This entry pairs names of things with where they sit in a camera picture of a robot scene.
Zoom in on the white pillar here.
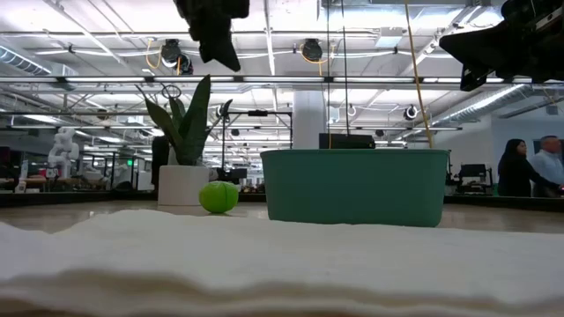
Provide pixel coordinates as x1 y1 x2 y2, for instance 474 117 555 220
292 90 328 150

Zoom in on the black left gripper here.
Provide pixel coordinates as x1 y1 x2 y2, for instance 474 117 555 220
174 0 250 72

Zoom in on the green snake plant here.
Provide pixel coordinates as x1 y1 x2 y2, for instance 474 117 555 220
135 73 234 167

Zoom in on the green plastic tupperware container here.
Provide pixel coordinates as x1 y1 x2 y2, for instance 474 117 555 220
259 148 450 228

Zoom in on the white folded cloth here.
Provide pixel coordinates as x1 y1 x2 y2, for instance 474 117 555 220
0 209 564 317

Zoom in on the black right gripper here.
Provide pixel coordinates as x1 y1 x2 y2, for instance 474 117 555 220
439 0 564 92

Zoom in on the person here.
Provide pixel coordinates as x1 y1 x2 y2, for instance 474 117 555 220
528 135 564 198
151 135 171 191
497 138 560 198

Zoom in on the black metal frame rig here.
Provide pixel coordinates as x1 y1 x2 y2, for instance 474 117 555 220
221 109 294 182

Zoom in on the thin black hanging cable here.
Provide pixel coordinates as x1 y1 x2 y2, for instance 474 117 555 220
341 0 351 136

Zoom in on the round green produce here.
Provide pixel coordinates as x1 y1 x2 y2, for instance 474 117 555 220
198 181 240 215

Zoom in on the white plant pot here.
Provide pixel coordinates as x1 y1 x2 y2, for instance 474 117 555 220
157 164 211 207

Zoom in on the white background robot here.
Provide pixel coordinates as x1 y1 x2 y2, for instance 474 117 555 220
47 127 81 180

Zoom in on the black desk equipment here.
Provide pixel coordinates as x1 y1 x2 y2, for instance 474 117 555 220
456 163 494 195

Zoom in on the thick yellow hanging cable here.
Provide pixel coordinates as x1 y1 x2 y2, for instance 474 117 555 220
404 0 435 150

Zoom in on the silver ventilation duct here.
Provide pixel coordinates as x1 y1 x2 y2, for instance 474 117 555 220
431 83 538 129

